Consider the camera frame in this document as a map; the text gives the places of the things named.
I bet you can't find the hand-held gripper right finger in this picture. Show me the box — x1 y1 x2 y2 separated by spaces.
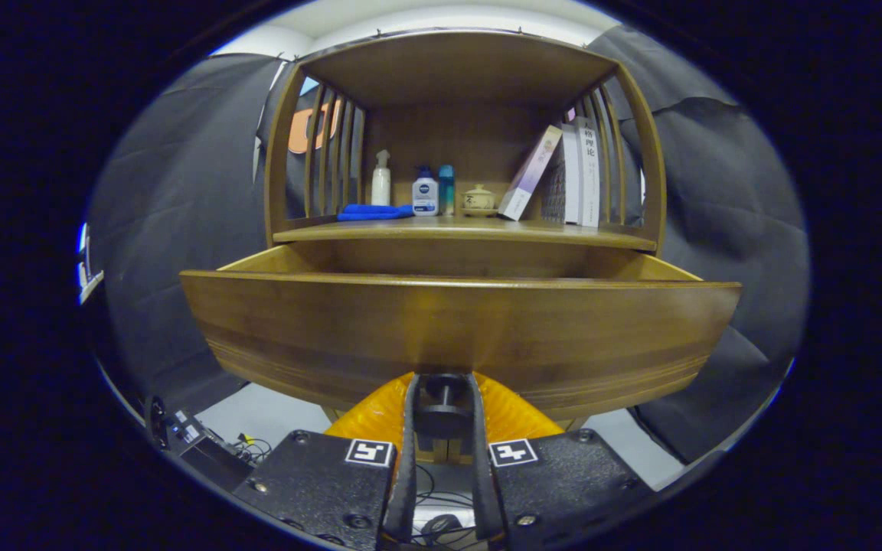
465 372 652 548

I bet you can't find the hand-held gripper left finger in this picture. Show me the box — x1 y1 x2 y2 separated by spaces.
233 372 420 550

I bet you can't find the wooden countertop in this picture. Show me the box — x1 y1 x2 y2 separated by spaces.
273 214 658 252

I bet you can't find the wooden cabinet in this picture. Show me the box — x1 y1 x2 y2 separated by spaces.
263 31 668 468

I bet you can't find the black power strip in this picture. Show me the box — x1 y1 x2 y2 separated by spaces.
146 396 254 491

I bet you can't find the blue folded cloth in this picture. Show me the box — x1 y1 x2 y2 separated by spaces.
336 204 416 222

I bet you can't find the yellow lidded tea cup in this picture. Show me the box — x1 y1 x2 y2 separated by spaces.
462 184 497 217

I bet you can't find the white bottle with blue cap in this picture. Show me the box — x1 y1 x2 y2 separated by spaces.
411 165 439 217

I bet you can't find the white pump bottle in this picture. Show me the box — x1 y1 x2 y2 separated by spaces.
371 149 392 207

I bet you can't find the dark patterned book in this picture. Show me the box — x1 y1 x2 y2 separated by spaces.
541 157 568 224

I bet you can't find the purple book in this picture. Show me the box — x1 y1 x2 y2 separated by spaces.
498 125 564 222

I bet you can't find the white book with printed spine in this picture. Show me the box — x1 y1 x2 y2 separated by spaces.
575 116 601 228

